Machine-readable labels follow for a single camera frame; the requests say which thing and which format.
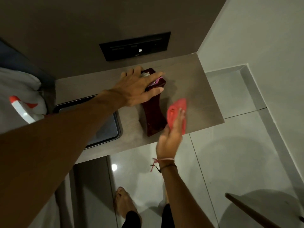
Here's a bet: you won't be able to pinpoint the dark red vase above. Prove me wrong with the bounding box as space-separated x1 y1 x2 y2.
140 67 168 137

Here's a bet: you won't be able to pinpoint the black cord bracelet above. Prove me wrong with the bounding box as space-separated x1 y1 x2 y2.
157 163 178 174

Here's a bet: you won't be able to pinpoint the black tray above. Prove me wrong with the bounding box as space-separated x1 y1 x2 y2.
52 94 122 150

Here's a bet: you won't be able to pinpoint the black shorts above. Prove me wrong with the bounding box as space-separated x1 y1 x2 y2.
122 203 176 228

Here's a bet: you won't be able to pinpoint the person's left hand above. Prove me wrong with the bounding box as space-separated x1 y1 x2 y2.
111 66 166 108

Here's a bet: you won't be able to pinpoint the pink string bracelet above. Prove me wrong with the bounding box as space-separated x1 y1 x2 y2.
150 157 176 173

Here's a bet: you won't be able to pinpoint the white and pink flowers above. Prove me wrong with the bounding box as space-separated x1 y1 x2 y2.
140 71 163 87

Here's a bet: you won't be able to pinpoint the person's right forearm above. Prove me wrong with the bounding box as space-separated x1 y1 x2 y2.
158 161 216 228

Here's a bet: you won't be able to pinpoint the person's left forearm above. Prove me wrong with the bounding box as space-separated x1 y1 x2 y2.
0 88 127 228

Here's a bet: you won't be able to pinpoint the black wall switch panel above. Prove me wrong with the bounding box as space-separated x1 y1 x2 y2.
98 31 172 62

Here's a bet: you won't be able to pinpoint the person's right hand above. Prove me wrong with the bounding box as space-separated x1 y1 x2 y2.
155 107 187 162

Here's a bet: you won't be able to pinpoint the purple spray bottle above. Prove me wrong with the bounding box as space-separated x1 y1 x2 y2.
9 95 47 124

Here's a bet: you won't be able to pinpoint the brown wooden pole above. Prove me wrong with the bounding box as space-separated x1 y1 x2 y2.
224 192 304 228

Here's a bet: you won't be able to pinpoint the red cloth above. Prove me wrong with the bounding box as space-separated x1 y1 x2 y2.
166 98 187 135

